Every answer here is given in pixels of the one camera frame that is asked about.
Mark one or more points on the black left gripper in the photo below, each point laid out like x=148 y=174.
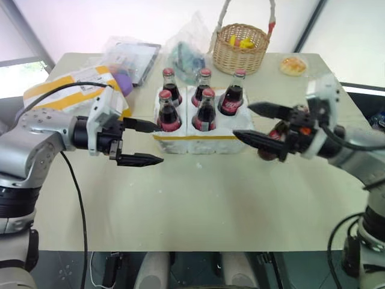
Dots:
x=108 y=138

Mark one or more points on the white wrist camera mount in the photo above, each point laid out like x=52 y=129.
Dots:
x=329 y=90
x=103 y=105

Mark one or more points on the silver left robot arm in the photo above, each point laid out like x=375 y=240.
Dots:
x=36 y=135

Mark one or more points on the purple soft object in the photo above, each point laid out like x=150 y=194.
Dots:
x=123 y=82

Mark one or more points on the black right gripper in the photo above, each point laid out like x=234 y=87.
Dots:
x=303 y=126

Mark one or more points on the black device under table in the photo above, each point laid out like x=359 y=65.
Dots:
x=112 y=269

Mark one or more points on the clear plastic bag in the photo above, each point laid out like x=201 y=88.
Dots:
x=106 y=52

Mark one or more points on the dark window frame bar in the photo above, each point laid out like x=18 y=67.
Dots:
x=27 y=33
x=309 y=25

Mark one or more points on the black side table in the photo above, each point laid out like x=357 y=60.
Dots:
x=365 y=100

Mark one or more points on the black framed panel in plastic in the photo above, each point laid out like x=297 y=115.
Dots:
x=141 y=60

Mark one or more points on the glass cola bottle red cap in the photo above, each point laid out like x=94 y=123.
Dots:
x=266 y=155
x=204 y=79
x=171 y=88
x=231 y=100
x=168 y=117
x=206 y=116

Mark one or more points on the bread in clear plastic container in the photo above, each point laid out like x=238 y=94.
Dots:
x=293 y=65

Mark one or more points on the clear bag with blue items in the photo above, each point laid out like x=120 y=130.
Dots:
x=186 y=57

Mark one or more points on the white foam bottle crate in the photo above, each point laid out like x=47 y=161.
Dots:
x=210 y=144

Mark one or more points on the blue patterned bag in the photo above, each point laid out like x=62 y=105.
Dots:
x=378 y=120

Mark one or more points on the yellow toy fruit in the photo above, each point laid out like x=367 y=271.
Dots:
x=248 y=43
x=232 y=40

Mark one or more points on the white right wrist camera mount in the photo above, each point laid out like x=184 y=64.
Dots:
x=329 y=90

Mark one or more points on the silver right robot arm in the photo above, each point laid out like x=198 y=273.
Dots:
x=364 y=144

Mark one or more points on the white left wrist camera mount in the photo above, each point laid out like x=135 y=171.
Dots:
x=103 y=105

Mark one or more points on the white box with yellow tape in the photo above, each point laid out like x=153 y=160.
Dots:
x=60 y=90

